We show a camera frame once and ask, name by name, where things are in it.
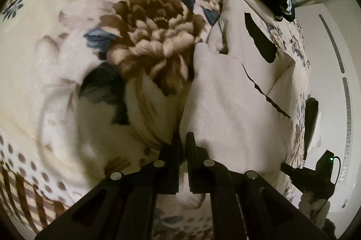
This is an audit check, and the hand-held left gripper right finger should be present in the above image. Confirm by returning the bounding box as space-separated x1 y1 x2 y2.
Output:
187 132 330 240

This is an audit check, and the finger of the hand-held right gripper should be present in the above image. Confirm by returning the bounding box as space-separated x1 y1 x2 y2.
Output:
280 162 296 178

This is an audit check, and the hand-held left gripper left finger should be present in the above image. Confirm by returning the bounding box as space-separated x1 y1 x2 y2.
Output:
35 132 181 240

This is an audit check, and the cream garment with black patches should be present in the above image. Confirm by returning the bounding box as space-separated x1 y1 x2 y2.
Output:
178 0 297 210

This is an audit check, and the person's right hand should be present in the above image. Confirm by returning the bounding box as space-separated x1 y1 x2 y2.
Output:
298 190 331 227

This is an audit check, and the black cloth piece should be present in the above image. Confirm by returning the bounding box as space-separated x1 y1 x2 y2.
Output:
303 97 320 162

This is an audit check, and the floral printed blanket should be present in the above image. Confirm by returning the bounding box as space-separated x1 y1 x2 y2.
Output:
0 0 322 240

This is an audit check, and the black cable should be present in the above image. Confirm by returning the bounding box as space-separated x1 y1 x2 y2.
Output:
313 156 342 215

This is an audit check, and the white cabinet with grey handles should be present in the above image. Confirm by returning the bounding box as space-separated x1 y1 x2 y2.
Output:
293 2 357 215

